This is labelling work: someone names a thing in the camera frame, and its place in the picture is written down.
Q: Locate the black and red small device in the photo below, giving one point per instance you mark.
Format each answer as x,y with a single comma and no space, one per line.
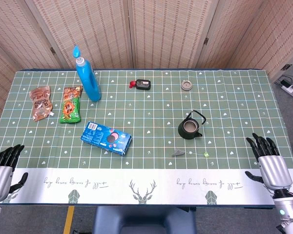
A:
142,84

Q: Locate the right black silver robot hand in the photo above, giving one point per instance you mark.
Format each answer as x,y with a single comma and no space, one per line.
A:
274,170

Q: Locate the blue cookie box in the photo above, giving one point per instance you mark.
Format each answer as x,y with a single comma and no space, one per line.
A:
105,137

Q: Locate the green snack packet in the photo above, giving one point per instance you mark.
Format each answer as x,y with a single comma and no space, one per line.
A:
70,104

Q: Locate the grey round teapot lid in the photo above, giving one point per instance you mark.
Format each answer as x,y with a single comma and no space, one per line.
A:
186,85

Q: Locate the green grid tablecloth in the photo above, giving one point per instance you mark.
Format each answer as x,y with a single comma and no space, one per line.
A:
149,112

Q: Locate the brown spout pouch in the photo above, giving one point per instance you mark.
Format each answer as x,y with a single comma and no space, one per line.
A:
41,102

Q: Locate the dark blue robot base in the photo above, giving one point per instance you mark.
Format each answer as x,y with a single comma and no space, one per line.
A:
144,219

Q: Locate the woven folding screen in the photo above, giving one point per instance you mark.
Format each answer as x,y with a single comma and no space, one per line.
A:
161,31

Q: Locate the blue detergent bottle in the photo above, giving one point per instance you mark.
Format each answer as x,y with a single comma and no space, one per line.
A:
89,83

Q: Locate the black cast iron teapot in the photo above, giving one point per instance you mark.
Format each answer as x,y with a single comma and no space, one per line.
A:
185,134

